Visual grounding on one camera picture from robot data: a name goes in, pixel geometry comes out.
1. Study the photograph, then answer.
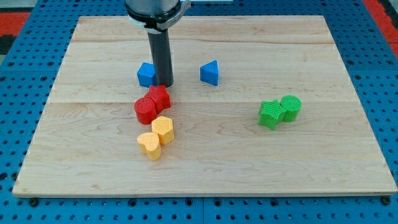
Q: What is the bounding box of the blue triangle block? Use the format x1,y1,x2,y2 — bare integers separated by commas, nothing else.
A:
200,60,219,86

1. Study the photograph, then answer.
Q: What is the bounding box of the yellow hexagon block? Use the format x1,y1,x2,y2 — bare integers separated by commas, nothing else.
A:
151,116,175,145

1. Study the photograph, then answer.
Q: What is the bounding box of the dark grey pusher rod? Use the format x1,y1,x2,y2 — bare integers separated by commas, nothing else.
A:
148,29,174,87

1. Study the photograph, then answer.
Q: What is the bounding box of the yellow heart block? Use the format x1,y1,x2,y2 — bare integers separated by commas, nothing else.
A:
137,132,162,161

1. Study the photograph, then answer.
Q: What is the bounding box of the blue cube block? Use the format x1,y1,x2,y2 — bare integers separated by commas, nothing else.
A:
137,62,157,87

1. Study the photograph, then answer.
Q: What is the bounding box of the green star block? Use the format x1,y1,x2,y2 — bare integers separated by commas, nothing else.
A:
259,100,287,130

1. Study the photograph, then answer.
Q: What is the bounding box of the light wooden board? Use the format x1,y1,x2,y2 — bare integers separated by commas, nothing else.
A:
13,16,397,198

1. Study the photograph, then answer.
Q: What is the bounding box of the red cylinder block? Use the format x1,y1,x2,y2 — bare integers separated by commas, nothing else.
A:
134,98,157,124

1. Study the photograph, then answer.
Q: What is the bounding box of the red star block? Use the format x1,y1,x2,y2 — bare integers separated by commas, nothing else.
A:
144,85,171,114

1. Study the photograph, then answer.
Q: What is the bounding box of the green cylinder block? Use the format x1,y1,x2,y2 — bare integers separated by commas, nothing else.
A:
280,95,302,122

